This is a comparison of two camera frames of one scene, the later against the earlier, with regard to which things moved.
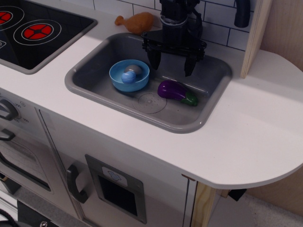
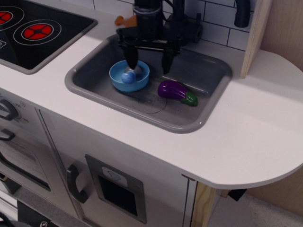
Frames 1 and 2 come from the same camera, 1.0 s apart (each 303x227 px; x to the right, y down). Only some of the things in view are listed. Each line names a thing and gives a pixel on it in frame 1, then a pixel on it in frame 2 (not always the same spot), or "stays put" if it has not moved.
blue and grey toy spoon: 131,72 stays put
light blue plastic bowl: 117,69 stays put
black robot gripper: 175,36 -> 149,31
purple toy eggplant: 174,90 stays put
